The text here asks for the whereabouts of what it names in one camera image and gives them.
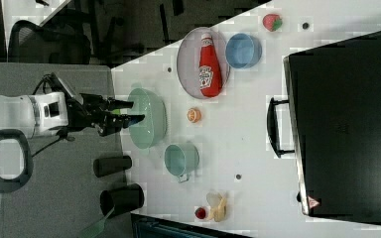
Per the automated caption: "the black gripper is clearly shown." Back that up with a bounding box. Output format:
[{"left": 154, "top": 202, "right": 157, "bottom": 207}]
[{"left": 65, "top": 93, "right": 145, "bottom": 137}]

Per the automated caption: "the red plush ketchup bottle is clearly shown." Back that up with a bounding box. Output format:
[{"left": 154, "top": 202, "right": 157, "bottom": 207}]
[{"left": 198, "top": 33, "right": 222, "bottom": 97}]

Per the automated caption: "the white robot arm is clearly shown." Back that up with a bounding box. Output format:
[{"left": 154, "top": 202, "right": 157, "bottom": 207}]
[{"left": 0, "top": 92, "right": 145, "bottom": 139}]

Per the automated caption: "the grey round plate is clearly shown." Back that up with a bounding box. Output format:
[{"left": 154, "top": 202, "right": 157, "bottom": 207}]
[{"left": 177, "top": 27, "right": 230, "bottom": 99}]

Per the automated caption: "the green perforated colander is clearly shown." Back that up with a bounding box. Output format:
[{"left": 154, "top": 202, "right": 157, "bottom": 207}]
[{"left": 128, "top": 88, "right": 167, "bottom": 149}]

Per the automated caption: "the plush orange slice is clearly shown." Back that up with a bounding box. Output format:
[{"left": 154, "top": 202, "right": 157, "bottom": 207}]
[{"left": 187, "top": 108, "right": 201, "bottom": 123}]

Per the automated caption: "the green mug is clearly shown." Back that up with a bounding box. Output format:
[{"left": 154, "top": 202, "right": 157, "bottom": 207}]
[{"left": 164, "top": 143, "right": 199, "bottom": 183}]

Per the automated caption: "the black cylinder cup with spatula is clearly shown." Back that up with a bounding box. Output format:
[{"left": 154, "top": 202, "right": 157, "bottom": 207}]
[{"left": 100, "top": 183, "right": 145, "bottom": 218}]

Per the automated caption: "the black office chair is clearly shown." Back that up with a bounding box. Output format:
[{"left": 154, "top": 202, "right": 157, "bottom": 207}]
[{"left": 8, "top": 20, "right": 91, "bottom": 64}]

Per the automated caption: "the green spatula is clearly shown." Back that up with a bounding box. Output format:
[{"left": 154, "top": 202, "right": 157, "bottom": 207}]
[{"left": 77, "top": 208, "right": 114, "bottom": 238}]

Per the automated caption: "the small plush strawberry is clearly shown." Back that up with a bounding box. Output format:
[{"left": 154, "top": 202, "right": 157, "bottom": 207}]
[{"left": 194, "top": 207, "right": 206, "bottom": 219}]

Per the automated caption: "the plush peeled banana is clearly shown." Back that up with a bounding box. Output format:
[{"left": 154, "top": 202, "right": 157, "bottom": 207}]
[{"left": 206, "top": 192, "right": 227, "bottom": 222}]

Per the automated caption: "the blue bowl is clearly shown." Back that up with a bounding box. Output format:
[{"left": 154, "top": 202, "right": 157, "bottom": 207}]
[{"left": 225, "top": 33, "right": 262, "bottom": 68}]

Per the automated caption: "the large plush strawberry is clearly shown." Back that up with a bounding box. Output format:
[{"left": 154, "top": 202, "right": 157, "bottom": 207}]
[{"left": 262, "top": 14, "right": 283, "bottom": 32}]

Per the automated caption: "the black toaster oven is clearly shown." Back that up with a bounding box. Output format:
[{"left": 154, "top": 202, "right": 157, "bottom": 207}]
[{"left": 283, "top": 31, "right": 381, "bottom": 225}]

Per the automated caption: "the black oval ring frame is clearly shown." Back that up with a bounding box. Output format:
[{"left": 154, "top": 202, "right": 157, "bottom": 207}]
[{"left": 0, "top": 129, "right": 34, "bottom": 193}]

